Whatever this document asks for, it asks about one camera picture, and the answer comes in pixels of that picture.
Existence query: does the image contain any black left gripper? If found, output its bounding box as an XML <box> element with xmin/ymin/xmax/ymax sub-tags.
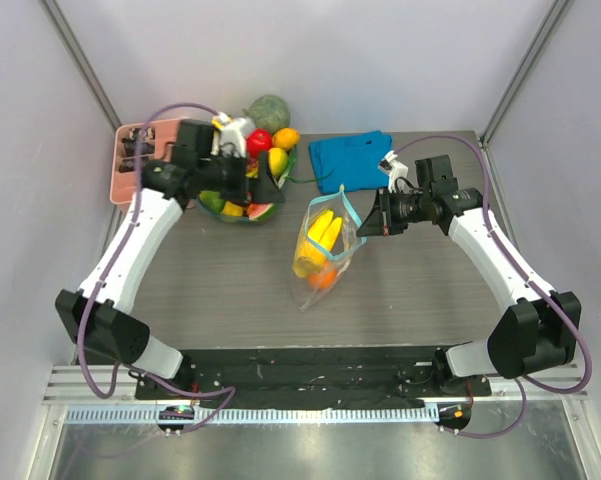
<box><xmin>198</xmin><ymin>150</ymin><xmax>284</xmax><ymax>205</ymax></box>

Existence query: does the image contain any clear zip top bag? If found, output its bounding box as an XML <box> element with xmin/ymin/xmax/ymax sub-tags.
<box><xmin>291</xmin><ymin>187</ymin><xmax>367</xmax><ymax>311</ymax></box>

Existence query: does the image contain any yellow banana bunch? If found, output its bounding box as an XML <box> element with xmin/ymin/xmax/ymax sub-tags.
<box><xmin>292</xmin><ymin>209</ymin><xmax>343</xmax><ymax>278</ymax></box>

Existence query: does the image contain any orange fruit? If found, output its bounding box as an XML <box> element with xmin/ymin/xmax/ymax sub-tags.
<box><xmin>307</xmin><ymin>269</ymin><xmax>338</xmax><ymax>290</ymax></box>

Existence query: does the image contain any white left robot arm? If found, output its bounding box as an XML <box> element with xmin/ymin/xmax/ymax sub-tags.
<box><xmin>55</xmin><ymin>117</ymin><xmax>284</xmax><ymax>399</ymax></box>

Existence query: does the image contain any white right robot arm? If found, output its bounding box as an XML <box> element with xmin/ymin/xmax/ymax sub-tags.
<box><xmin>357</xmin><ymin>152</ymin><xmax>581</xmax><ymax>395</ymax></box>

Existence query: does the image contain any watermelon slice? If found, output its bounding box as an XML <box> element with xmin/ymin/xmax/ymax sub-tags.
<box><xmin>246</xmin><ymin>203</ymin><xmax>277</xmax><ymax>222</ymax></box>

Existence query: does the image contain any yellow lemon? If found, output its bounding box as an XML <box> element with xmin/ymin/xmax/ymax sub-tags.
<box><xmin>268</xmin><ymin>147</ymin><xmax>289</xmax><ymax>178</ymax></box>

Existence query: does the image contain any green fruit basket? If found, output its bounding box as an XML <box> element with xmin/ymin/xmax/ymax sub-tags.
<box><xmin>196</xmin><ymin>145</ymin><xmax>297</xmax><ymax>224</ymax></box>

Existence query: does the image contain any red apple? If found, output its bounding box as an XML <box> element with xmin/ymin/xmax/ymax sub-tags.
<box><xmin>246</xmin><ymin>128</ymin><xmax>273</xmax><ymax>159</ymax></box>

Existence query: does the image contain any green orange mango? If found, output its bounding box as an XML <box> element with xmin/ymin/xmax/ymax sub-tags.
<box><xmin>199</xmin><ymin>191</ymin><xmax>226</xmax><ymax>214</ymax></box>

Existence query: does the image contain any orange yellow mango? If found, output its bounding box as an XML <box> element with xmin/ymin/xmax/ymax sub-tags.
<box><xmin>272</xmin><ymin>127</ymin><xmax>300</xmax><ymax>151</ymax></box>

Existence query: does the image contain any blue folded cloth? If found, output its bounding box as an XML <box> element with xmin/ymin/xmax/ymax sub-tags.
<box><xmin>308</xmin><ymin>130</ymin><xmax>393</xmax><ymax>195</ymax></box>

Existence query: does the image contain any green melon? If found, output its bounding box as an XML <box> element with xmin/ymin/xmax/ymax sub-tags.
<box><xmin>245</xmin><ymin>94</ymin><xmax>291</xmax><ymax>134</ymax></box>

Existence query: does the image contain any pink organizer tray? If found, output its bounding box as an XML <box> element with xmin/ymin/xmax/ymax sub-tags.
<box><xmin>109</xmin><ymin>118</ymin><xmax>180</xmax><ymax>214</ymax></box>

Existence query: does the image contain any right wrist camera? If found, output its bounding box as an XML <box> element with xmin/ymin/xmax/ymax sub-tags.
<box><xmin>378</xmin><ymin>150</ymin><xmax>409</xmax><ymax>193</ymax></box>

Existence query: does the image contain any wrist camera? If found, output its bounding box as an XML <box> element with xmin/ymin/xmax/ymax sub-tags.
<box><xmin>211</xmin><ymin>112</ymin><xmax>256</xmax><ymax>158</ymax></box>
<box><xmin>378</xmin><ymin>150</ymin><xmax>409</xmax><ymax>193</ymax></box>

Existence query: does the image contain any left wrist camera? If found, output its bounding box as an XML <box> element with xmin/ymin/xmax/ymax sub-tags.
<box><xmin>211</xmin><ymin>112</ymin><xmax>256</xmax><ymax>158</ymax></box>

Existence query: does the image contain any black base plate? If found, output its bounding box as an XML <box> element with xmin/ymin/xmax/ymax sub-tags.
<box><xmin>131</xmin><ymin>346</ymin><xmax>491</xmax><ymax>411</ymax></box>

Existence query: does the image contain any white slotted cable duct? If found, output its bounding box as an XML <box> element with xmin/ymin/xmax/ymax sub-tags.
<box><xmin>64</xmin><ymin>404</ymin><xmax>439</xmax><ymax>427</ymax></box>

